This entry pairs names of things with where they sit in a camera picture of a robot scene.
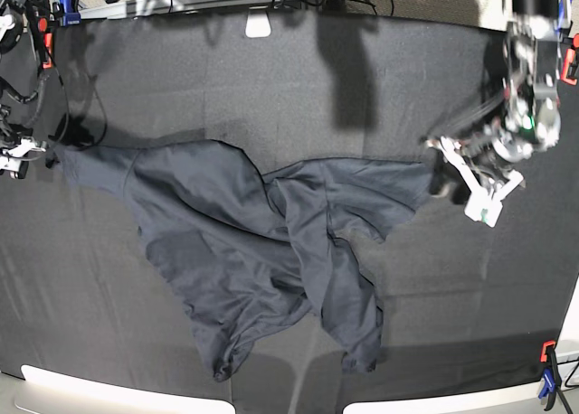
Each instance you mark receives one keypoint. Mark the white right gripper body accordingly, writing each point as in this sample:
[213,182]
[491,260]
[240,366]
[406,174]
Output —
[15,160]

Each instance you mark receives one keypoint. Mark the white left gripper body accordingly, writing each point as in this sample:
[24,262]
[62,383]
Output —
[488,189]

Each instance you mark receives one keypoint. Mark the dark grey t-shirt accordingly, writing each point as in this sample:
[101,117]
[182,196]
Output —
[249,254]

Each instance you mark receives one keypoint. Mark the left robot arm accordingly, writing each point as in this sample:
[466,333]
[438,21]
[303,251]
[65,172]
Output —
[522,119]

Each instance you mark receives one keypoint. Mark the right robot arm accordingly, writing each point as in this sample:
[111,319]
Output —
[27,71]

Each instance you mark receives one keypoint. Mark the red clamp far left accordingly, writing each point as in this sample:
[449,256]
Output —
[46,50]

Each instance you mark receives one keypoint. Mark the blue clamp far left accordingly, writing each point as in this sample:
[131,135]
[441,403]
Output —
[67,12]

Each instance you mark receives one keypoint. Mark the red clamp far right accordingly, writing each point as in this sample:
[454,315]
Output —
[569,72]

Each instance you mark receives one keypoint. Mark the red blue clamp near right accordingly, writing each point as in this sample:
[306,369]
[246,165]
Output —
[551,389]

